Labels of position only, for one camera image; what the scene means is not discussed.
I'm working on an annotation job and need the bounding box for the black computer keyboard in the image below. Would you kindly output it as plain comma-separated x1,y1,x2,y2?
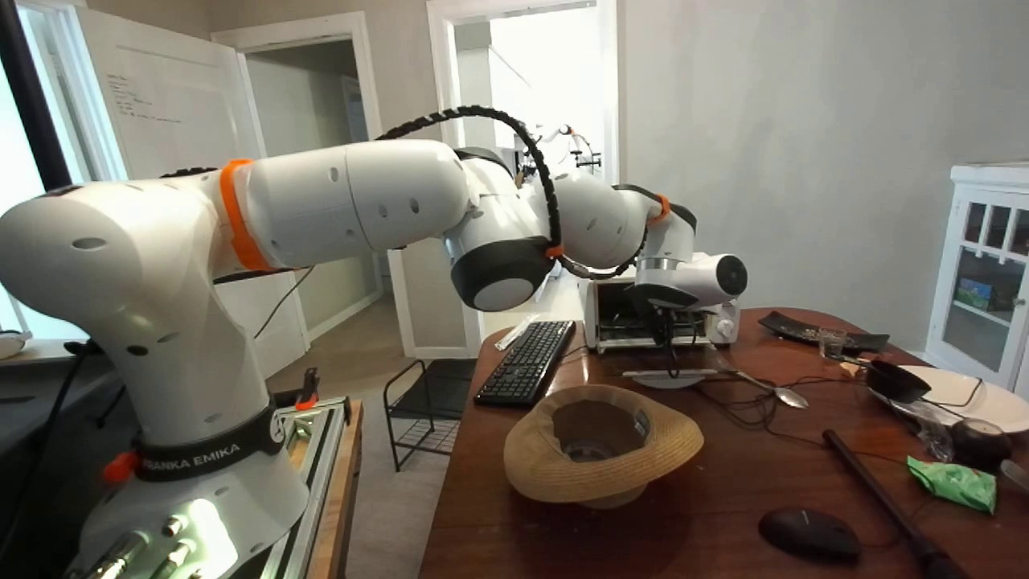
472,317,580,411

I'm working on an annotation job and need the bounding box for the long black stick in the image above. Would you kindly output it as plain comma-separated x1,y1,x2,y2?
821,429,973,579

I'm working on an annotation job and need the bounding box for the black computer mouse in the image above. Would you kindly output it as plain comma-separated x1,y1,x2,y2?
755,506,866,568

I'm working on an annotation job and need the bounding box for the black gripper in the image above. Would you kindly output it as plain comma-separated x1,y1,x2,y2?
615,281,709,378

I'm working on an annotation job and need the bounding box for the white glass door cabinet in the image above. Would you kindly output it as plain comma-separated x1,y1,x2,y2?
922,156,1029,397

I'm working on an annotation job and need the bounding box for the white whiteboard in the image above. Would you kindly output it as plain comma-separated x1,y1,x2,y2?
75,6,314,378

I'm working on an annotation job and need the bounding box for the aluminium mounting frame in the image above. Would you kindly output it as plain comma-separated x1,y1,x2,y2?
240,394,357,579

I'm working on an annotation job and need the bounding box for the dark serving tray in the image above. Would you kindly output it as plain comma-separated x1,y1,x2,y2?
758,307,893,356

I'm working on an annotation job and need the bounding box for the small black dish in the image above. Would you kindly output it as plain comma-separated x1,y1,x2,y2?
861,356,934,404

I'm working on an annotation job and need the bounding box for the wooden robot cart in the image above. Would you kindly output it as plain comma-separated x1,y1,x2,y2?
304,394,370,579

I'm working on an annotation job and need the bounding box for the tan straw hat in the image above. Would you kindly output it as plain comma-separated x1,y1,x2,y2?
501,384,709,510

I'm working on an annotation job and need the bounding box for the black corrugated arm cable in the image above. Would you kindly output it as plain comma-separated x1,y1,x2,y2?
374,103,570,265

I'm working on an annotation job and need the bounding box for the green cloth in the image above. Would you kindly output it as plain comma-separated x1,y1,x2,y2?
904,453,1001,518

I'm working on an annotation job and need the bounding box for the silver metal spoon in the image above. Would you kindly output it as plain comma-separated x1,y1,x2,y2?
717,363,814,416

